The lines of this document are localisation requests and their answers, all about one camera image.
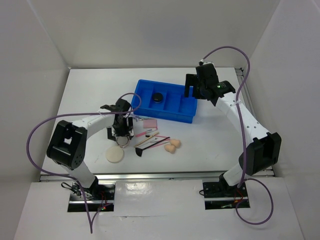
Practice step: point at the black round compact jar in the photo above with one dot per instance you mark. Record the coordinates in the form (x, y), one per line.
(157, 97)

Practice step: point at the octagonal gold mirror compact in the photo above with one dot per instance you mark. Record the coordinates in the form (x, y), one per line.
(123, 141)

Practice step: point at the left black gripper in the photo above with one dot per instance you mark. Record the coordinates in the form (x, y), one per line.
(126, 130)

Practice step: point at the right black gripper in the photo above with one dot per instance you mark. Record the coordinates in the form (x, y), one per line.
(190, 79)

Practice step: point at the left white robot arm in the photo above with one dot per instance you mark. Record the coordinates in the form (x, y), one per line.
(67, 146)

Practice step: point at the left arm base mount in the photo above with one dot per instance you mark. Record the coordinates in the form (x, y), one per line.
(103, 201)

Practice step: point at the clear white pencil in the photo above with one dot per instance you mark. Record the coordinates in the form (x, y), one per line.
(155, 143)

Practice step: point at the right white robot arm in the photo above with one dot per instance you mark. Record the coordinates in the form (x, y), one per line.
(261, 148)

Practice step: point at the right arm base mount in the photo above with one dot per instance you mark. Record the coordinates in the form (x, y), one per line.
(217, 199)

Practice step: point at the pink pouch with brush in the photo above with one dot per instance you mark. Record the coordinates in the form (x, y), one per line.
(150, 124)

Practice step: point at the aluminium right rail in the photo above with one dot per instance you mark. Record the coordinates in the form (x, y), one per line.
(241, 73)

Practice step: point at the pink thin brush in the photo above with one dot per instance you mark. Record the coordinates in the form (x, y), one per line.
(167, 139)

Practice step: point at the round beige powder puff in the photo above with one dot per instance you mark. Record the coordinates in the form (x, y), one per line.
(114, 154)

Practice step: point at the gold eyebrow pencil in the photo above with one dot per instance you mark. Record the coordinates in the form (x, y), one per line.
(143, 141)

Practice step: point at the blue divided plastic bin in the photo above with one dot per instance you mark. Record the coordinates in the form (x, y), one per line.
(174, 107)

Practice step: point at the beige makeup sponge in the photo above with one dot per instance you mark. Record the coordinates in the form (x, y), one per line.
(175, 142)
(170, 148)

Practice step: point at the black fan brush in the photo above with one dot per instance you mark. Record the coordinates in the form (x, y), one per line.
(139, 151)

